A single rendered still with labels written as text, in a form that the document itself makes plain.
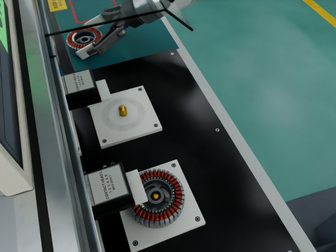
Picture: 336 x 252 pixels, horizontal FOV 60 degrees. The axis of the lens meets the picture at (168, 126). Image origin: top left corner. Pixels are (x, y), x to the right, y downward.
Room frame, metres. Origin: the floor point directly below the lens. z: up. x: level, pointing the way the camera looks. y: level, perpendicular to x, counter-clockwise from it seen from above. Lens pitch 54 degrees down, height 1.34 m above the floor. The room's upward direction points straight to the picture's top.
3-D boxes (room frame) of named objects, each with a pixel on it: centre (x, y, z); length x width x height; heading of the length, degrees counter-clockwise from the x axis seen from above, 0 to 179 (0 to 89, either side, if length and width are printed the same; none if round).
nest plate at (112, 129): (0.45, 0.11, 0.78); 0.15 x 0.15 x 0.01; 21
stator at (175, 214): (0.23, 0.02, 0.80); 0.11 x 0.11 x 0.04
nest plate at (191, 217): (0.23, 0.02, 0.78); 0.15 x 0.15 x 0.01; 21
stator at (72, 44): (0.75, 0.26, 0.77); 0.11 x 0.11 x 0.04
